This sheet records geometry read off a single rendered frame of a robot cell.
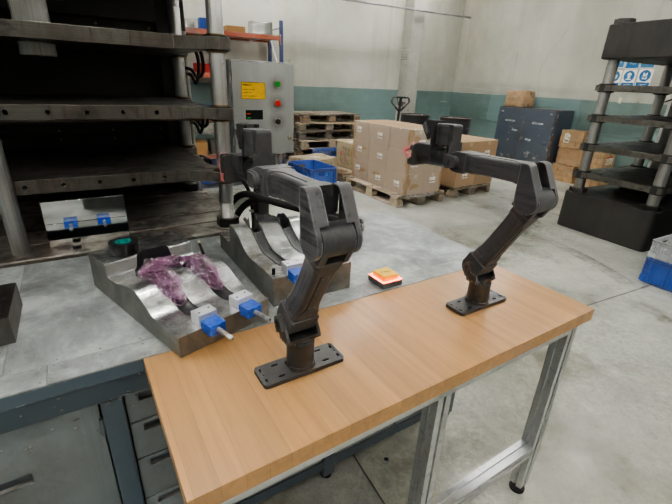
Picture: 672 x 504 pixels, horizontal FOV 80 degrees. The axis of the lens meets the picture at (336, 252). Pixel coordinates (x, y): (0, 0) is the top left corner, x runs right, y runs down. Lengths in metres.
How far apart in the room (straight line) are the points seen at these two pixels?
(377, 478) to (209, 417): 1.04
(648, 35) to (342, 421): 4.55
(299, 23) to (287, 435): 7.91
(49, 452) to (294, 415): 0.63
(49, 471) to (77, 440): 0.09
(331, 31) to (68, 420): 8.04
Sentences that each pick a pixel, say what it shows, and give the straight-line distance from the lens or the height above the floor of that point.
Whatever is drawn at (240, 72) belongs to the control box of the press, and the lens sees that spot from 1.91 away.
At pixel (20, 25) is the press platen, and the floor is 1.52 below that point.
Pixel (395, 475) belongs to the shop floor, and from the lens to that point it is 1.81.
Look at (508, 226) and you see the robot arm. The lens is 1.15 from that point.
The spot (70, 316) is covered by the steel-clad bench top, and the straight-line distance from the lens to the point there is 1.29.
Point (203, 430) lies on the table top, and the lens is 0.85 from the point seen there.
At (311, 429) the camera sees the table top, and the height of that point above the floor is 0.80.
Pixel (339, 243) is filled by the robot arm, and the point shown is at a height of 1.15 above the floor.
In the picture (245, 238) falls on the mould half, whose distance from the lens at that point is 1.36.
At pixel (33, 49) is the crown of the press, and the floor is 1.46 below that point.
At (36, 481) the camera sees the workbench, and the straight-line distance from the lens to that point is 1.31.
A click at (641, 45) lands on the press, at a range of 4.95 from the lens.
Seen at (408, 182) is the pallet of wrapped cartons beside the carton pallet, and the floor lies 0.31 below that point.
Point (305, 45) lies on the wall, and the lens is 8.38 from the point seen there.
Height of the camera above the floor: 1.40
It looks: 23 degrees down
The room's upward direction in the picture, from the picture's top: 3 degrees clockwise
